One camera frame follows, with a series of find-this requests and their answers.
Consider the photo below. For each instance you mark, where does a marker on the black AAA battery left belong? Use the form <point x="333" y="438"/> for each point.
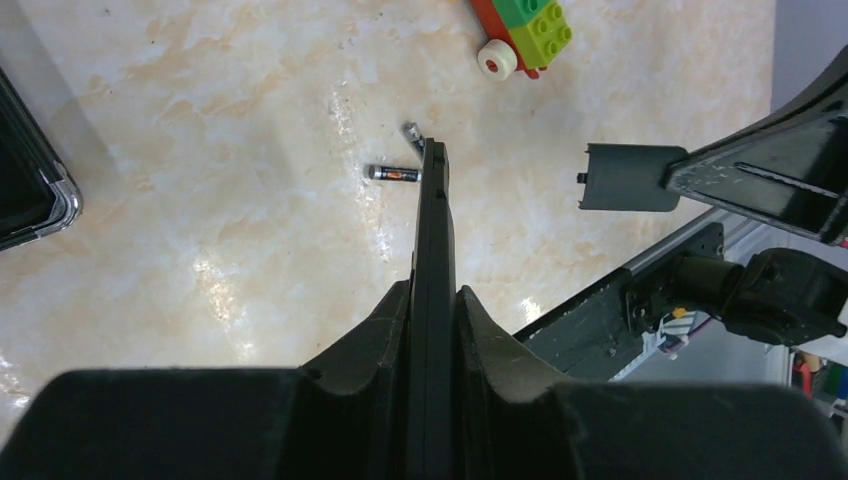
<point x="389" y="173"/>

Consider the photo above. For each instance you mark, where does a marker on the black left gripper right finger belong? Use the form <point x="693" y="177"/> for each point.
<point x="523" y="419"/>

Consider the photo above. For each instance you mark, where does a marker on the black battery cover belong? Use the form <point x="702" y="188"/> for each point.
<point x="625" y="177"/>

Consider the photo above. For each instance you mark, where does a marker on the colourful toy brick train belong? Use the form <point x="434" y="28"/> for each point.
<point x="522" y="36"/>

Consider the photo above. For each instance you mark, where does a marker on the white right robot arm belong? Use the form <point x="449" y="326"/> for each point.
<point x="778" y="298"/>

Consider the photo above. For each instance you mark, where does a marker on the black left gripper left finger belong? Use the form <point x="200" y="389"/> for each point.
<point x="334" y="417"/>

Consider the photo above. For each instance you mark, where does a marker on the black aaa battery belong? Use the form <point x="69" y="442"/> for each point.
<point x="413" y="136"/>
<point x="389" y="173"/>

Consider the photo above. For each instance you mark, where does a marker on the black poker chip case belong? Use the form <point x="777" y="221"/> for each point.
<point x="38" y="195"/>

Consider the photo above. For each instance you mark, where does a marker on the black AAA battery right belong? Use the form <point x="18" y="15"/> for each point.
<point x="413" y="136"/>

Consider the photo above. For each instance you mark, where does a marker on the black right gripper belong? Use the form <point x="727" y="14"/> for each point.
<point x="788" y="170"/>

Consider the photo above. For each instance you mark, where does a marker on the black remote control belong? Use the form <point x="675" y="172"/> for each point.
<point x="429" y="444"/>

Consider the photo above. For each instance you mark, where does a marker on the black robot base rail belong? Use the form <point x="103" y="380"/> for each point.
<point x="611" y="327"/>

